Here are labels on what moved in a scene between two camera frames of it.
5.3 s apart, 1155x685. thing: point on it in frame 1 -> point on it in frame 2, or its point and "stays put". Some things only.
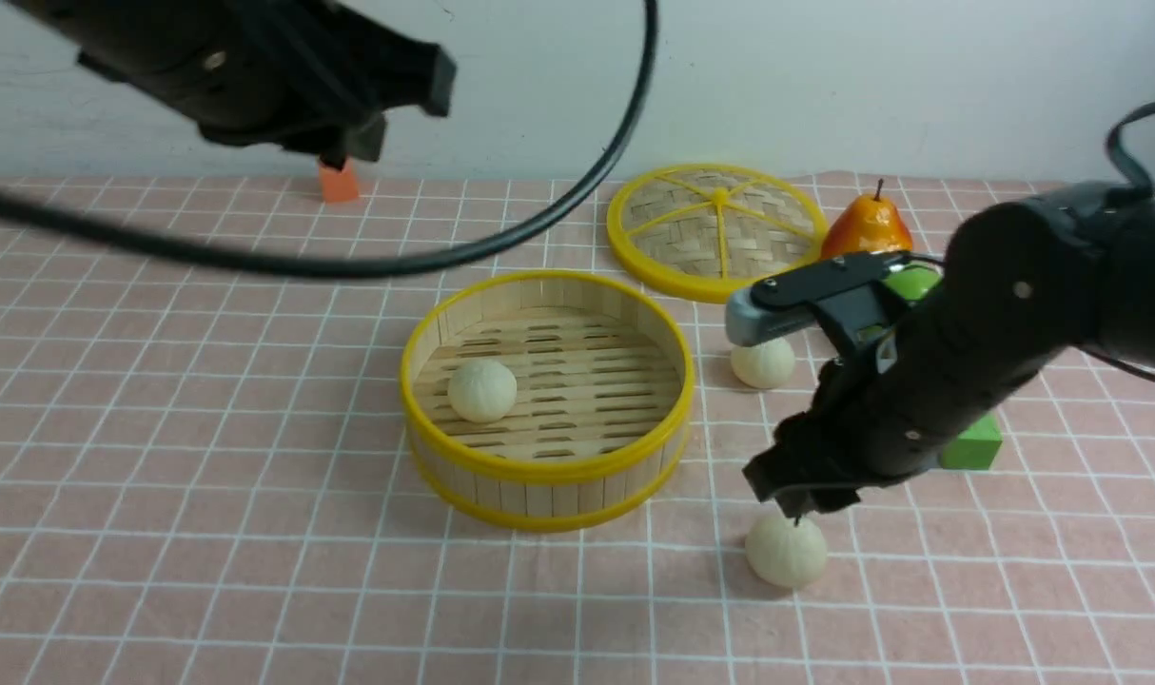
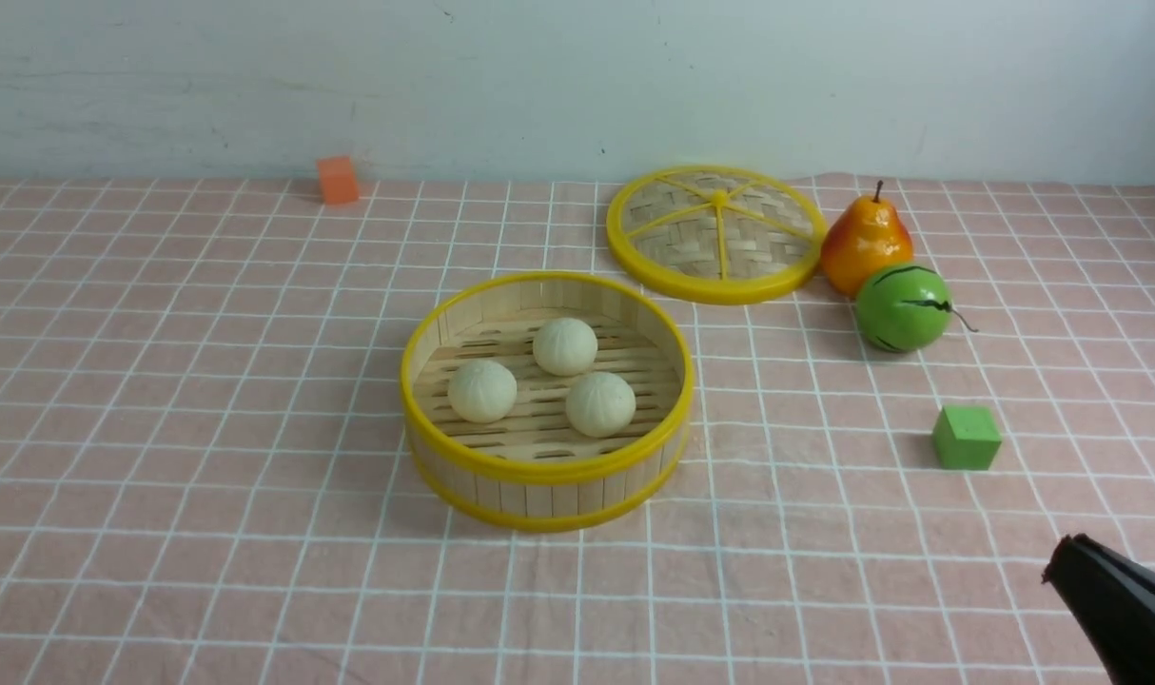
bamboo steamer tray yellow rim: (605, 379) stays put
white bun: (768, 364) -> (565, 346)
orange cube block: (339, 186) stays put
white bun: (481, 391) stays put
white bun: (785, 554) -> (600, 404)
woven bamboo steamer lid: (699, 231) stays put
